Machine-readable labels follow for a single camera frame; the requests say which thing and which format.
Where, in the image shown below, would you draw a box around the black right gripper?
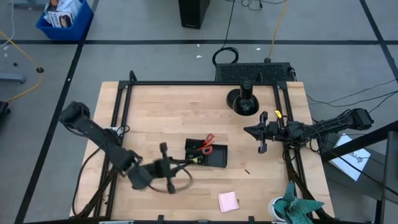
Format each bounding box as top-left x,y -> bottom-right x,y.
243,111 -> 289,155

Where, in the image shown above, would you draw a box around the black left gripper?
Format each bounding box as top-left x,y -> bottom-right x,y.
127,142 -> 195,194

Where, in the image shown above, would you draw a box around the red-handled scissors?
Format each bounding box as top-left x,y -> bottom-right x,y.
198,133 -> 216,156

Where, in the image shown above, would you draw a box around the black mesh desk organizer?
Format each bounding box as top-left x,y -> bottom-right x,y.
184,138 -> 229,169

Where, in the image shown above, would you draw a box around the pink sticky note pad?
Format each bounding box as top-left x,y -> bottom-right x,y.
218,190 -> 240,212
217,192 -> 239,213

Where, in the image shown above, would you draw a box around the black desk lamp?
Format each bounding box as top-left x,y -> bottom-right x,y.
226,80 -> 261,117

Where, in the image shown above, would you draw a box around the black perforated metal case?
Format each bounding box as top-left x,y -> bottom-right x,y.
214,62 -> 295,83

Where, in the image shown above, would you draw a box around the white plant pot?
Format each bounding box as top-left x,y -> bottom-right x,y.
267,195 -> 287,223

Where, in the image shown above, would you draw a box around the teal artificial plant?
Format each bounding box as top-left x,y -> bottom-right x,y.
273,180 -> 326,224

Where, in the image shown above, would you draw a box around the white printed paper sheet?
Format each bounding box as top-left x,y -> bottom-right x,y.
329,133 -> 373,182

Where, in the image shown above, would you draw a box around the black computer tower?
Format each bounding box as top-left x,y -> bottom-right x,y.
177,0 -> 211,30

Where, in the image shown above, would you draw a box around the black metal stand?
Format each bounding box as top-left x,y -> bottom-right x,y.
320,120 -> 398,224

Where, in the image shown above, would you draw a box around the blue plastic bin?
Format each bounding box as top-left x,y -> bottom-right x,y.
35,0 -> 95,41

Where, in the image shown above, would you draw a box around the stack of magazines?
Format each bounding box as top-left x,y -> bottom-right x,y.
44,0 -> 82,29

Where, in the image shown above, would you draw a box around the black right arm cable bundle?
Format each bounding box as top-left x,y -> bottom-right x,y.
281,144 -> 335,220

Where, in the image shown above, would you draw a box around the black aluminium table frame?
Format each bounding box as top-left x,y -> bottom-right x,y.
93,70 -> 335,224

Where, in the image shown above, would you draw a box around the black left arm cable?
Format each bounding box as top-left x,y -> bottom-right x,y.
70,146 -> 108,218

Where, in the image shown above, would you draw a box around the yellow hanging cable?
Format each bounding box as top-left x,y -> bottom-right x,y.
267,0 -> 290,63

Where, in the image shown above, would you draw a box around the black hanging cable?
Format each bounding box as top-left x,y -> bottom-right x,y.
211,0 -> 240,67

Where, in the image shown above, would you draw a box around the yellow floor cable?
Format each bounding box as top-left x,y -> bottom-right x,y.
0,30 -> 45,103

